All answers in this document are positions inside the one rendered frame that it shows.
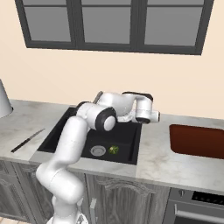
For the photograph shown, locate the white rounded appliance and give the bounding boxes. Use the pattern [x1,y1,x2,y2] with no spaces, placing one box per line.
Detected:
[0,79,14,119]

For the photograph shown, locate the grey sink drain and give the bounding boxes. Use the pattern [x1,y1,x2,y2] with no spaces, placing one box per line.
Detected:
[89,144,107,158]

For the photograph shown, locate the grey sink faucet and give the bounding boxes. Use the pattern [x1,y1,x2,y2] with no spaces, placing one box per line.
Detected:
[93,90,104,105]

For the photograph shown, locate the black handled kitchen knife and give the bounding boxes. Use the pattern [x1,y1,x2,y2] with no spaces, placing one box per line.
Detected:
[10,128,46,154]

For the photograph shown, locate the black kitchen sink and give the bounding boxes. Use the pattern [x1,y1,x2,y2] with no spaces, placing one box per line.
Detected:
[37,106,143,166]

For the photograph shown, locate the grey oven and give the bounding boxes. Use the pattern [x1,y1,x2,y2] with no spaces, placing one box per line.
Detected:
[162,187,224,224]

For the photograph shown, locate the grey wooden cupboard door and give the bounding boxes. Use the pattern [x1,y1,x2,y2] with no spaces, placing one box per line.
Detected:
[85,173,171,224]
[11,162,91,224]
[0,159,38,224]

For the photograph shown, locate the dark framed window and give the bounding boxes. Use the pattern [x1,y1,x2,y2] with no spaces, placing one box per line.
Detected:
[14,0,215,56]

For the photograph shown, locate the silver oven handle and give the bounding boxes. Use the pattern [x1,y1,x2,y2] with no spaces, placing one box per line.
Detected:
[173,203,224,224]

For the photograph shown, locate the green leafy vegetable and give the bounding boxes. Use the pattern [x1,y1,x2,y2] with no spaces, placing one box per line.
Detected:
[108,145,120,156]

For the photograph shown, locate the grey cupboard door handle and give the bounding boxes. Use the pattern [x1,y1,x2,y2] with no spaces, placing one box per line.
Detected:
[89,198,98,224]

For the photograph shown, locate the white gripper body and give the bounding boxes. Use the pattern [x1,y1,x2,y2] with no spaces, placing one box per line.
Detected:
[115,108,138,123]

